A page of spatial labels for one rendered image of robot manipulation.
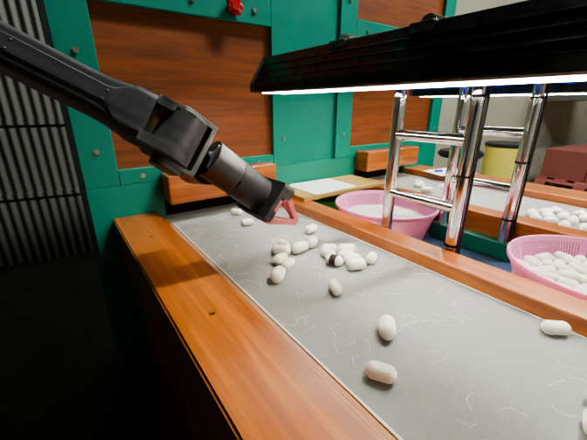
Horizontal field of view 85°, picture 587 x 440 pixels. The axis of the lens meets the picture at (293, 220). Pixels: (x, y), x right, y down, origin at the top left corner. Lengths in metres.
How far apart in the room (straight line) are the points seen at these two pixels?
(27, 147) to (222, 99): 1.88
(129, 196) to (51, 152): 1.78
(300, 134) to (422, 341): 0.76
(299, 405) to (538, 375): 0.27
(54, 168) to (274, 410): 2.43
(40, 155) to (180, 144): 2.22
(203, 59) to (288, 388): 0.76
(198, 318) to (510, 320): 0.42
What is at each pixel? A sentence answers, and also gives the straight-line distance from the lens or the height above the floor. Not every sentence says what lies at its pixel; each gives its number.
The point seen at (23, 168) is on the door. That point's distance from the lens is 2.66.
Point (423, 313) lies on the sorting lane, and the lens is 0.50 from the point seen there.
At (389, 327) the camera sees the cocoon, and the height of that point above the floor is 0.76.
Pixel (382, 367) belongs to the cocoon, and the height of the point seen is 0.76.
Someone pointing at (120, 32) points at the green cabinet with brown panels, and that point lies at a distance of 0.86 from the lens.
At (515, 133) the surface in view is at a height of 0.96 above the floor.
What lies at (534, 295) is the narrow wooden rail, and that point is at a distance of 0.57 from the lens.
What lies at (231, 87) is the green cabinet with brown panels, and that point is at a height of 1.06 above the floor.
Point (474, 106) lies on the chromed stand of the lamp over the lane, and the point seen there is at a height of 1.01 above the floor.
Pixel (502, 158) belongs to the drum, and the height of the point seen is 0.53.
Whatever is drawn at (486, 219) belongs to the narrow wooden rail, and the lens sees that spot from 0.92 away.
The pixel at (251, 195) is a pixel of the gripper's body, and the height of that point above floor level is 0.89.
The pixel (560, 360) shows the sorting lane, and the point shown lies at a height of 0.74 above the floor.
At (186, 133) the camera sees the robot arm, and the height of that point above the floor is 0.98.
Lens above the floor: 1.02
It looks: 20 degrees down
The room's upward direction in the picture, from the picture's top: straight up
